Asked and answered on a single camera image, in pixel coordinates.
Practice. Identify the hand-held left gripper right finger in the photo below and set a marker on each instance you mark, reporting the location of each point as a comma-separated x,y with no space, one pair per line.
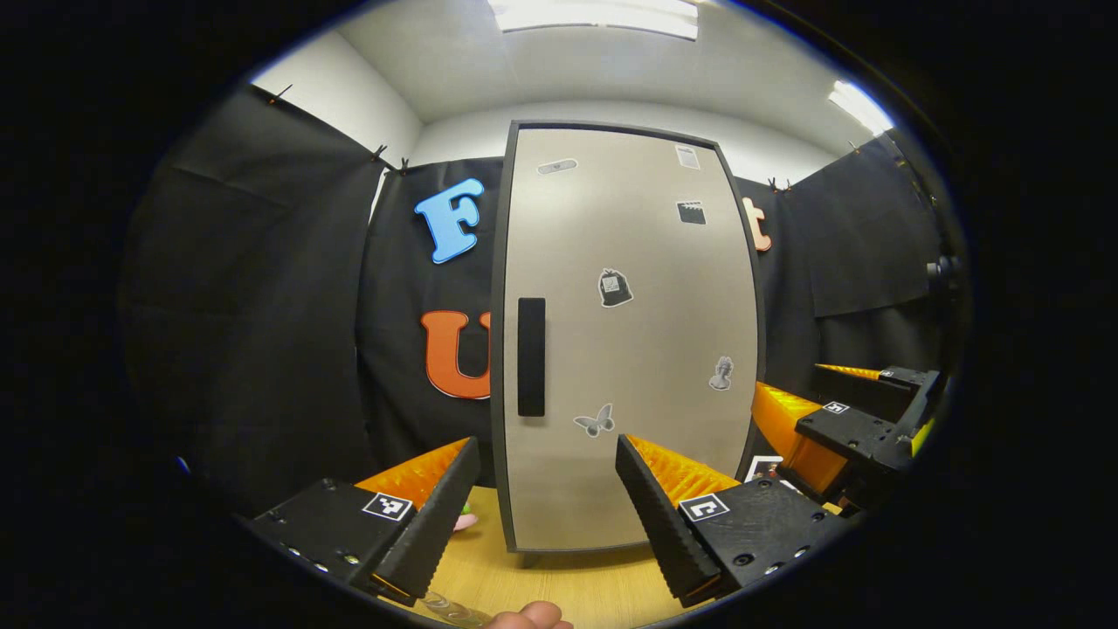
664,533

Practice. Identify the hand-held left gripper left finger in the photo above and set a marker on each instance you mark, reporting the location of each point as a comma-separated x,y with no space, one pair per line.
437,524

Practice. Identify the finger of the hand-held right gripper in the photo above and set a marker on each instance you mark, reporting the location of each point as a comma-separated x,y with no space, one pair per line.
852,432
908,378

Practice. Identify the clear glass bottle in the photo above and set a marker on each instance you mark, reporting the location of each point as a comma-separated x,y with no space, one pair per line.
450,610

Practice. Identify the dark grey cabinet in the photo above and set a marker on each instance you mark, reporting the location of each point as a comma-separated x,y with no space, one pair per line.
496,393

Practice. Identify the grey cabinet door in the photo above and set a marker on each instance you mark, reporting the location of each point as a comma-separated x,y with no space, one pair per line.
646,349

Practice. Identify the pink plush toy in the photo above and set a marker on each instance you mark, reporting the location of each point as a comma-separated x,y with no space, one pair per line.
465,521

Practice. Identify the white photo box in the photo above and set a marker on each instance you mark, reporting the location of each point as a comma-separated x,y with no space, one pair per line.
764,469

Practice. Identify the ceiling light panel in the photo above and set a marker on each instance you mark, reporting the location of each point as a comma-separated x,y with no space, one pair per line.
594,16
860,107

